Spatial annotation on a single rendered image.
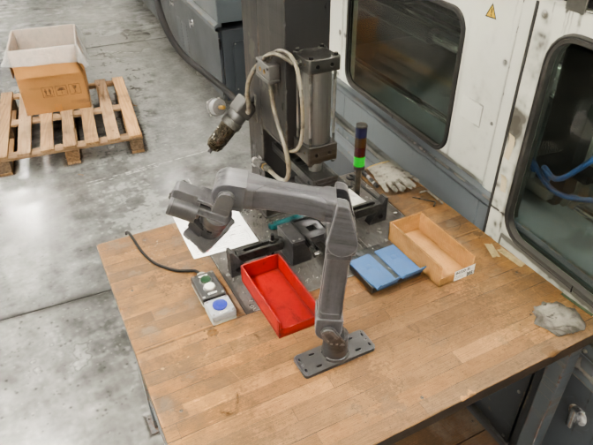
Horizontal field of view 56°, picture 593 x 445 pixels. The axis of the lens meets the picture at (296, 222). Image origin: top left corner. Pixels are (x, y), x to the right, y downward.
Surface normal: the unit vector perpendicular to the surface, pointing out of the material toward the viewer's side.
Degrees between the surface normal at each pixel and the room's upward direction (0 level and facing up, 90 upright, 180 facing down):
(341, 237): 90
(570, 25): 90
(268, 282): 0
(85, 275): 0
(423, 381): 0
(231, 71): 90
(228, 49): 90
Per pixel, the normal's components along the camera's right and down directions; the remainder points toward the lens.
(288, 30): 0.46, 0.52
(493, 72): -0.92, 0.24
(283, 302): -0.01, -0.81
